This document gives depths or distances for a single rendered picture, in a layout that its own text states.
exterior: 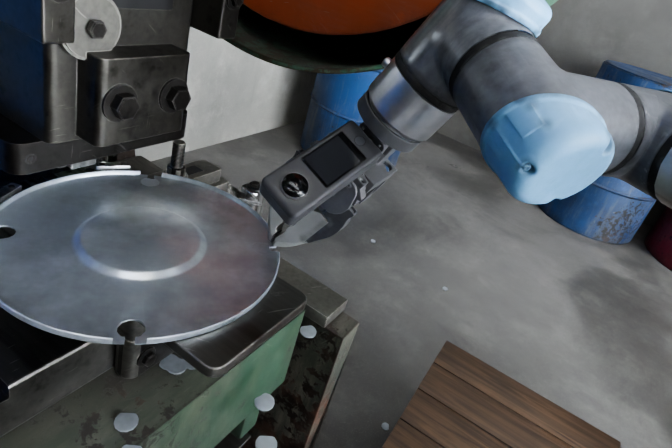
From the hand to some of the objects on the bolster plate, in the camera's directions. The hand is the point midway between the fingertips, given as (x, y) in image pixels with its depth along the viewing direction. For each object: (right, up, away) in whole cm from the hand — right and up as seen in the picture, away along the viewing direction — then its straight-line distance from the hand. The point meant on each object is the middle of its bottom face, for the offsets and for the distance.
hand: (273, 238), depth 57 cm
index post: (-6, -2, +13) cm, 15 cm away
